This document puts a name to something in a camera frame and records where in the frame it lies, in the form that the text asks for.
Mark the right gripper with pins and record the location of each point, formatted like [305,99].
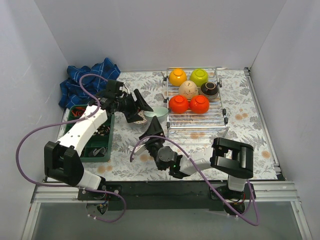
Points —
[151,139]

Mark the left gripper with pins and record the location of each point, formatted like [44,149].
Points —
[133,106]

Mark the brown floral pattern bowl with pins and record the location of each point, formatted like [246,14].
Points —
[143,121]

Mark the light teal bowl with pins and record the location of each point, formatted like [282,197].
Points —
[160,112]

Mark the orange bowl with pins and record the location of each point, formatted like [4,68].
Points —
[178,104]
[199,104]

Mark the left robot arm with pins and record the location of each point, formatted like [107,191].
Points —
[62,159]

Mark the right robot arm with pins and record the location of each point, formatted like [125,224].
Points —
[234,158]

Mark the metal dish rack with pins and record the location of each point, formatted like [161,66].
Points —
[214,122]

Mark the yellow bowl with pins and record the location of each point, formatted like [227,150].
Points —
[177,76]

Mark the green compartment organizer tray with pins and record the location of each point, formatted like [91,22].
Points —
[98,148]

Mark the cream bird pattern bowl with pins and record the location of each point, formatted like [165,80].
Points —
[188,89]

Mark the black base bar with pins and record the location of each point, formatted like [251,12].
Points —
[166,195]

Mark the blue plaid cloth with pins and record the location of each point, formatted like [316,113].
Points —
[85,79]

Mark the lime green bowl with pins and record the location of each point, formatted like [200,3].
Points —
[199,76]

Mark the black gold rimmed bowl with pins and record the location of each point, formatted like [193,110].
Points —
[209,90]

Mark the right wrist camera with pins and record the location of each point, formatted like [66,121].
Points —
[137,150]

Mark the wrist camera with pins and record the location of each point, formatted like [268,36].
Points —
[124,89]
[137,150]

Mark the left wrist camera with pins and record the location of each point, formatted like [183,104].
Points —
[124,89]

